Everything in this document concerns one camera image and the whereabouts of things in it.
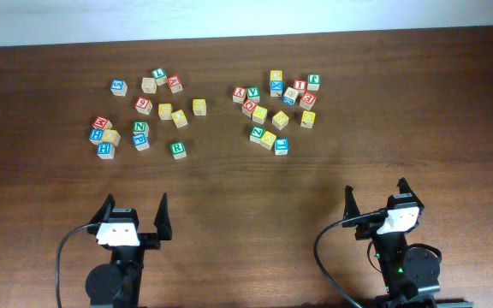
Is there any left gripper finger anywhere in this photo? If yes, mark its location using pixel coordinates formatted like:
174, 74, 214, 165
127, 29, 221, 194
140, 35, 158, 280
89, 194, 116, 224
154, 192, 173, 240

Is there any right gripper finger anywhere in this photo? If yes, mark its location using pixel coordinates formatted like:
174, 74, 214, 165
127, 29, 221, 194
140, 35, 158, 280
342, 186, 361, 227
397, 177, 425, 210

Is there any green letter R block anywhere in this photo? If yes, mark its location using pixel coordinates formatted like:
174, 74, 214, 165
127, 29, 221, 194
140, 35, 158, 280
170, 142, 187, 160

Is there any yellow letter S block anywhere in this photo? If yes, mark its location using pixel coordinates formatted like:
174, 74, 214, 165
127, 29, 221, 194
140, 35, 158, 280
193, 98, 207, 116

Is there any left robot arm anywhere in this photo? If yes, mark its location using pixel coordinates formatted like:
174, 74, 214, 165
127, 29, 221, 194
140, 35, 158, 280
85, 194, 172, 308

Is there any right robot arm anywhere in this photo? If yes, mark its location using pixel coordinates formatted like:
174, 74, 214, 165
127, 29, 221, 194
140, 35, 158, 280
343, 178, 474, 307

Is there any blue letter H block lower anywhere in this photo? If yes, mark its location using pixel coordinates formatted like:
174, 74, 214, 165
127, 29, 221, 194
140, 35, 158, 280
97, 143, 115, 159

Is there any blue letter h block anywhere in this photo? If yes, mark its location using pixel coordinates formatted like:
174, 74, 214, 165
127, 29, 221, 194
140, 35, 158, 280
89, 128, 104, 145
97, 143, 115, 159

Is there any yellow block beside H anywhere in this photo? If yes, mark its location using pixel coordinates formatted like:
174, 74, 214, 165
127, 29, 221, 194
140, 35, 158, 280
102, 129, 121, 146

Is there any blue letter H block upper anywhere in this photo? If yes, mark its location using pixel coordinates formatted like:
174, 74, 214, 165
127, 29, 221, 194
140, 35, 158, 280
89, 128, 104, 145

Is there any blue letter P block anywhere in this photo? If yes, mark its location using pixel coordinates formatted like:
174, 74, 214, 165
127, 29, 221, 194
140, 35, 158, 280
133, 133, 150, 151

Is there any red letter M block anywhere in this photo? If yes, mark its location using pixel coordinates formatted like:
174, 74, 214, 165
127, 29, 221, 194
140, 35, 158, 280
92, 116, 112, 130

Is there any blue letter L block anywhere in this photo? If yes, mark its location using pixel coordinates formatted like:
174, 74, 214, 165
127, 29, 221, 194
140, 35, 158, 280
274, 138, 289, 156

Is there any green letter N block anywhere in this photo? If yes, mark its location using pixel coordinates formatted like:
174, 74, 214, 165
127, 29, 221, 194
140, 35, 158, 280
133, 121, 149, 137

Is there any yellow block right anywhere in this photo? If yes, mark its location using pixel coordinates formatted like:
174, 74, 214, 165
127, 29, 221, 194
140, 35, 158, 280
300, 110, 316, 128

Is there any yellow tilted block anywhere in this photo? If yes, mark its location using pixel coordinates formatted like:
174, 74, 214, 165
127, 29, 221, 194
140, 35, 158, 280
171, 110, 188, 128

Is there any yellow letter G block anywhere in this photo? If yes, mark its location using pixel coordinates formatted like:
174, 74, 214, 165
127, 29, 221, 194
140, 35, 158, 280
260, 131, 276, 150

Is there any yellow block left cluster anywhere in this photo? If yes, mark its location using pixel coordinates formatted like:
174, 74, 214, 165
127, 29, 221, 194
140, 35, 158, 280
157, 103, 173, 121

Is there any red letter E block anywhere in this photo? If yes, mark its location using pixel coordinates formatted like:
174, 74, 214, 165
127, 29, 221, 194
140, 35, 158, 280
300, 92, 317, 110

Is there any red number 6 block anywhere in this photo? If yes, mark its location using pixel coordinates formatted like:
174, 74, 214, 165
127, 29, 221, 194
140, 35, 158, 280
134, 97, 152, 115

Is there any green letter Z block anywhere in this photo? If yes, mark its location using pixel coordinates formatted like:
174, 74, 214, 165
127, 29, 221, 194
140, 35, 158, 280
249, 126, 265, 144

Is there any wooden block blue side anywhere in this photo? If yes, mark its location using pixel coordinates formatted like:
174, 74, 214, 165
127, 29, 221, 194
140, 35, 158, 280
282, 87, 299, 106

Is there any blue number 5 block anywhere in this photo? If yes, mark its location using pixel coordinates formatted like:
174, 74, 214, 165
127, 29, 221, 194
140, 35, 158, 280
110, 79, 128, 97

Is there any yellow block beside Q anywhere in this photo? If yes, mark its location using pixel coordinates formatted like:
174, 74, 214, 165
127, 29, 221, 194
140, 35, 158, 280
252, 105, 268, 124

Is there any green letter J block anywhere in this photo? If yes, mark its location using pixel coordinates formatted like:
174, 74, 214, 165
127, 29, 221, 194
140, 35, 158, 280
306, 74, 321, 91

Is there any red letter I block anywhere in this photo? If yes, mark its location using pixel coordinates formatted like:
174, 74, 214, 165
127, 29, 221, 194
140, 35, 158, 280
293, 80, 307, 96

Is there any plain wooden block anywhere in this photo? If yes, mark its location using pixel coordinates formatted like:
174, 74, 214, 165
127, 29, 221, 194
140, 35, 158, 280
141, 77, 157, 94

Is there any red letter A block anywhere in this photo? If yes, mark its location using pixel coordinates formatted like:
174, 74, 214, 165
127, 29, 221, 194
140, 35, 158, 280
168, 75, 183, 93

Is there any blue letter X block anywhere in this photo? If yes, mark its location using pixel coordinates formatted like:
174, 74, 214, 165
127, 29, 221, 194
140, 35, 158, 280
270, 80, 283, 97

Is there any red letter Q block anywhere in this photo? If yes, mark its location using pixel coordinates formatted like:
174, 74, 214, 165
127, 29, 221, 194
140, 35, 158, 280
241, 99, 258, 117

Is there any green letter L block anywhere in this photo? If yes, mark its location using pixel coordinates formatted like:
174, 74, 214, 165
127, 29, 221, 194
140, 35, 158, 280
151, 68, 168, 86

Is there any red letter Y block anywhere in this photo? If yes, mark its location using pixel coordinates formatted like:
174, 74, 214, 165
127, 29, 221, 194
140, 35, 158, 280
232, 86, 247, 104

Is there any green letter V block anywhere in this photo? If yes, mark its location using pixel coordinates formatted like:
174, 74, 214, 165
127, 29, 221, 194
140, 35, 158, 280
246, 86, 260, 104

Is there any yellow block top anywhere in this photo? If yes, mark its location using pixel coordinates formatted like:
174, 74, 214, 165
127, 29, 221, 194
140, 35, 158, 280
270, 70, 283, 81

